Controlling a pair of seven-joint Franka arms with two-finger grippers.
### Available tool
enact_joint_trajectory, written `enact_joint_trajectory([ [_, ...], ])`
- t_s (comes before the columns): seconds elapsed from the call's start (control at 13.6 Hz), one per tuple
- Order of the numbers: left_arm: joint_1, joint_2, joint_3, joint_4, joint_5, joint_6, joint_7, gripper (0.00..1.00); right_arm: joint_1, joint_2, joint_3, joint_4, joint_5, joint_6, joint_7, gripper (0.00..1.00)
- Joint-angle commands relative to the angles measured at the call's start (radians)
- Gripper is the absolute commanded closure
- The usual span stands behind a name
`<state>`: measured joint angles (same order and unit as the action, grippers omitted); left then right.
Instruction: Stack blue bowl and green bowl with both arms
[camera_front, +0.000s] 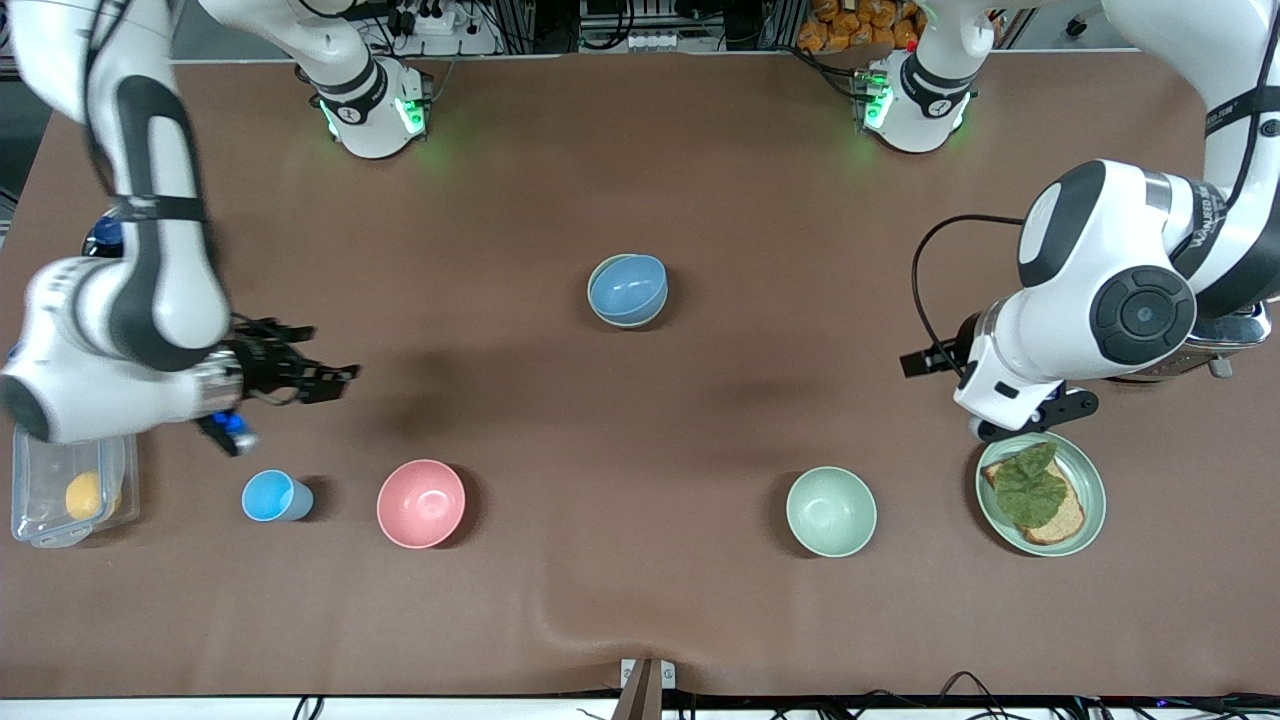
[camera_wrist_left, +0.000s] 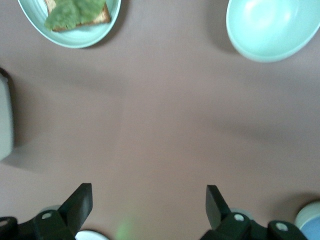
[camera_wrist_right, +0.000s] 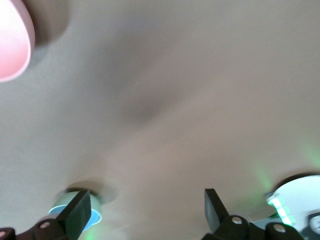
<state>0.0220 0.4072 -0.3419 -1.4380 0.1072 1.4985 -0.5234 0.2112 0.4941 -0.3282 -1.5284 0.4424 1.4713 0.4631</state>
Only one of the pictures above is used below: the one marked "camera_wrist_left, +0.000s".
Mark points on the blue bowl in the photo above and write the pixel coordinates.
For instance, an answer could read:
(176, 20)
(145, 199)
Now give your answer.
(312, 228)

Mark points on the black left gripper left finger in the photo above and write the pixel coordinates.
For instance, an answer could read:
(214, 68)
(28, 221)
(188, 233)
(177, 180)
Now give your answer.
(76, 210)

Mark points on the green plate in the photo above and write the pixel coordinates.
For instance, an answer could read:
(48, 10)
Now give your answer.
(75, 37)

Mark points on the green lettuce leaf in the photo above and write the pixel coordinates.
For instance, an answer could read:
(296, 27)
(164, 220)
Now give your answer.
(65, 15)

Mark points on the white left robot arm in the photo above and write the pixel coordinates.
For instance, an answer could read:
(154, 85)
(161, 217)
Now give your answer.
(90, 235)

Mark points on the green bowl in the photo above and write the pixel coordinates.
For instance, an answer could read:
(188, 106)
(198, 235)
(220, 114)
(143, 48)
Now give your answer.
(270, 30)
(306, 210)

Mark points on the silver toaster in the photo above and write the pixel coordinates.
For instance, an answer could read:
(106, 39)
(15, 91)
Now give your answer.
(5, 115)

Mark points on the toast slice under lettuce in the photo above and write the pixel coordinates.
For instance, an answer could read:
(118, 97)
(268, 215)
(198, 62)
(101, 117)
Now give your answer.
(103, 16)

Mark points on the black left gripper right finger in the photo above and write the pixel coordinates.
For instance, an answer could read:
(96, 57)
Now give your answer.
(217, 212)

